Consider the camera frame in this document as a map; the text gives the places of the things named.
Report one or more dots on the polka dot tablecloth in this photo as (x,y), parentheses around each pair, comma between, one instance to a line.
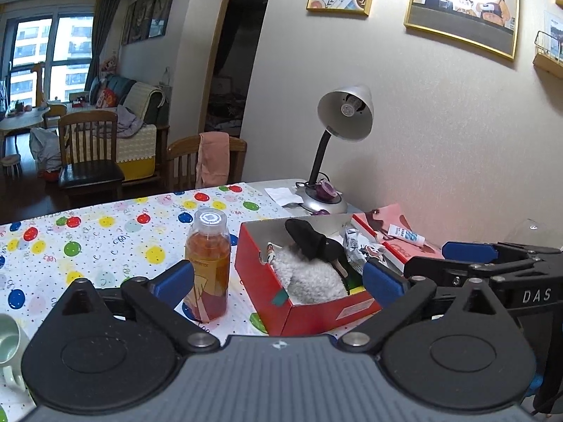
(110,237)

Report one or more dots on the white tissue paper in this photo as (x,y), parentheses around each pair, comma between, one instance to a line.
(281,195)

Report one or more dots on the silver desk lamp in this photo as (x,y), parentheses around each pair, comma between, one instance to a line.
(347,114)

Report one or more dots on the pink towel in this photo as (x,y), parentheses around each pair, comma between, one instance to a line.
(213,158)

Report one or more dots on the grey curtain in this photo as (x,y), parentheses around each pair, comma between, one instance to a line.
(103,30)

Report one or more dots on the white low table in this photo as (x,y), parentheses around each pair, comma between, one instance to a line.
(22,118)

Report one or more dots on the dark framed wall pictures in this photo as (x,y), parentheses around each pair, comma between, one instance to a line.
(149,13)

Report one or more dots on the green sponge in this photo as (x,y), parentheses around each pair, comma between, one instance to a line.
(354,289)

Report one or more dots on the large window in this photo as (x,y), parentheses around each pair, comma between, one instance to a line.
(31,44)

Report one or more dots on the sofa with cream cover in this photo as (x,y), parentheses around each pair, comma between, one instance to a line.
(136,149)

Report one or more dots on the red shoe box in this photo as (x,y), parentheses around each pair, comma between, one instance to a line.
(308,316)

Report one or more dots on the framed kitchen scene picture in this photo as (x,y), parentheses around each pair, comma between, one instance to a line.
(462,30)

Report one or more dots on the white fluffy towel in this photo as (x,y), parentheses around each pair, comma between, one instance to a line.
(308,279)

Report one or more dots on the black cap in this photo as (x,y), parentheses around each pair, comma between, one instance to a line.
(303,235)

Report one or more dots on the white cloth bundle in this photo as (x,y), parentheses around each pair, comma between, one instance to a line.
(44,147)

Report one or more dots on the purple tape roll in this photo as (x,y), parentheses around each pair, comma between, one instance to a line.
(326,191)

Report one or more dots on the wooden chair dark seat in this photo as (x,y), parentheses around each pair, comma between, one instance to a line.
(88,176)

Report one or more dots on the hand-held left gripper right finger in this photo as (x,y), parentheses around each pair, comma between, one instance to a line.
(382,281)

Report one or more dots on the small stool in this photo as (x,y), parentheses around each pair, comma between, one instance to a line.
(11,160)

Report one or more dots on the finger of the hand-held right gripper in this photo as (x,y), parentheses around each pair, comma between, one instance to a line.
(468,251)
(440,270)

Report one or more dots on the amber drink bottle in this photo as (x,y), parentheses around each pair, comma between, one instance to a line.
(206,268)

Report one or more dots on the white toothpaste tube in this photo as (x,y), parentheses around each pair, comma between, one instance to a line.
(404,234)

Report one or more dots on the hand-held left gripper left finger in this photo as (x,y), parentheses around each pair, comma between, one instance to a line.
(173,279)

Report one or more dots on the mint green cup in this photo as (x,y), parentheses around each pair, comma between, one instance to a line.
(9,343)

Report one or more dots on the printed white cloth bag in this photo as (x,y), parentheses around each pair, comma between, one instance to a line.
(358,246)

